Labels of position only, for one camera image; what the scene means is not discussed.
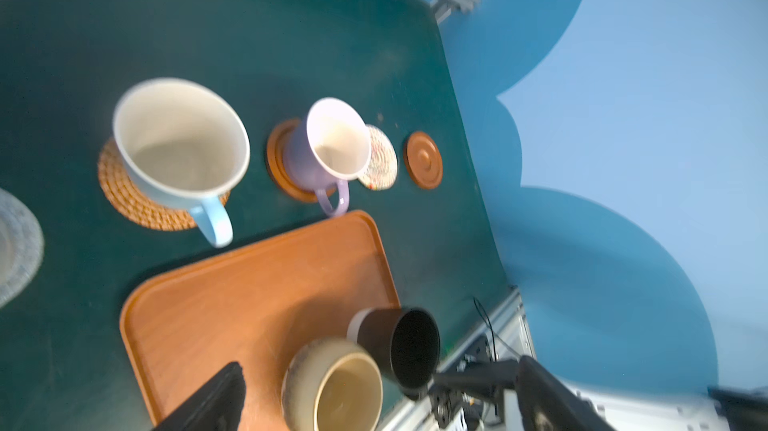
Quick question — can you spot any brown wooden coaster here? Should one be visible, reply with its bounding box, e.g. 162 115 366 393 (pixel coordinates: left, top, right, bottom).
405 131 444 190
266 118 340 213

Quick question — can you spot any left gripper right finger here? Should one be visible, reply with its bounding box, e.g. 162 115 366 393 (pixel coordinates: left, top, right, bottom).
515 356 613 431

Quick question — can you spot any aluminium rail front frame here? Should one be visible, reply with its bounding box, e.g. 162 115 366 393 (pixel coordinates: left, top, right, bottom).
378 290 737 430

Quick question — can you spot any light blue mug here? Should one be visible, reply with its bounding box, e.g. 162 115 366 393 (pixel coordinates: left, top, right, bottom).
112 78 251 248

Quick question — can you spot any lilac mug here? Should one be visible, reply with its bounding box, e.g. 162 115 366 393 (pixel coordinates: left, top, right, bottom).
282 97 372 218

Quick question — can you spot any grey felt coaster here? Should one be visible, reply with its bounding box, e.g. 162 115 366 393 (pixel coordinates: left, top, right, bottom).
1 189 44 307

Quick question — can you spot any woven rattan coaster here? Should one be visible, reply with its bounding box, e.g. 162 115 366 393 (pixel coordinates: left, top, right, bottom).
98 138 197 232

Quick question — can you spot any yellow beige mug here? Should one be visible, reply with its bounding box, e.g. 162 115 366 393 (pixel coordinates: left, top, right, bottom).
281 337 383 431

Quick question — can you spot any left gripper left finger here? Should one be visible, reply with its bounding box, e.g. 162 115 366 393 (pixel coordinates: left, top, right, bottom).
153 362 246 431

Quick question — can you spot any orange wooden tray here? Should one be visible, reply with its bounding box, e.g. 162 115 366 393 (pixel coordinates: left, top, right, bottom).
120 211 399 430

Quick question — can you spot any white multicolour woven coaster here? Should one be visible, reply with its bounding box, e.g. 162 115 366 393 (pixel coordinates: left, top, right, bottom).
358 125 398 191

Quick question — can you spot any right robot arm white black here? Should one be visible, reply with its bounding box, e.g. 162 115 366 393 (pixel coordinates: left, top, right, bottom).
433 359 519 403

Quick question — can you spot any black mug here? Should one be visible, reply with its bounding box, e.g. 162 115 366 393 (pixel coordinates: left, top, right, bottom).
346 308 441 401

